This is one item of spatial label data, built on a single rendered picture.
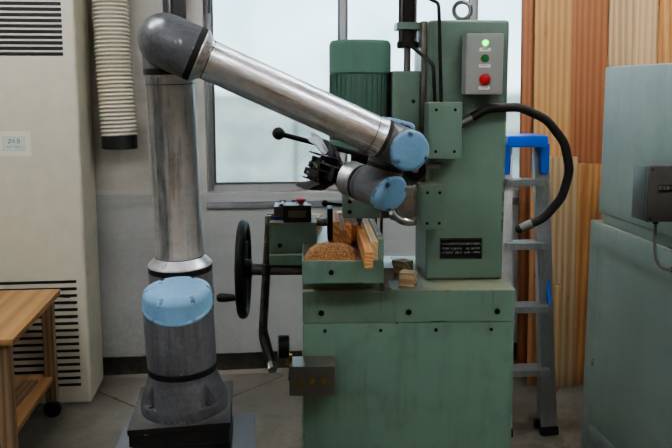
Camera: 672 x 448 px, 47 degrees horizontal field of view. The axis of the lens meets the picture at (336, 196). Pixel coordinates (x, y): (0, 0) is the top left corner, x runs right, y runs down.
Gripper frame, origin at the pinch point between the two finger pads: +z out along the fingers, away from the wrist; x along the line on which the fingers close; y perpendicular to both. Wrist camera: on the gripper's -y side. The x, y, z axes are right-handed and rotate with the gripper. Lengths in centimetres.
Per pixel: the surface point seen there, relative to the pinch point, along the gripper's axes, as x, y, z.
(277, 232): 22.5, -1.6, 5.2
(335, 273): 24.5, 0.3, -23.3
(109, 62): -7, -11, 149
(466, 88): -30.1, -24.5, -26.9
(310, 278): 27.4, 4.8, -19.5
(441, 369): 44, -32, -40
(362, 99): -19.9, -10.7, -4.0
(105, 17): -24, -6, 153
